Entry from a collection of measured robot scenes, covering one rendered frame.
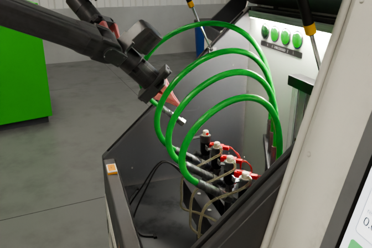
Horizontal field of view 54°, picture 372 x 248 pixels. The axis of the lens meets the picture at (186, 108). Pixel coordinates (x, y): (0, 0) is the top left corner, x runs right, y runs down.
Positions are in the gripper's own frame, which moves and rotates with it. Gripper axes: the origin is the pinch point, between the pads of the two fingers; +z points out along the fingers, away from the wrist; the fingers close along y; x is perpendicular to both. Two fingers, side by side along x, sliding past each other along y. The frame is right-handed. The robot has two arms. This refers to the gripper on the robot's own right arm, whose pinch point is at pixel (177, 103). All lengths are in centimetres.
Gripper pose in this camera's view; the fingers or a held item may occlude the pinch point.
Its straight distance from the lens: 94.8
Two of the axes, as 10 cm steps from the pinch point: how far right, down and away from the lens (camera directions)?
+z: 7.1, 6.4, 2.8
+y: 7.0, -6.9, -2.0
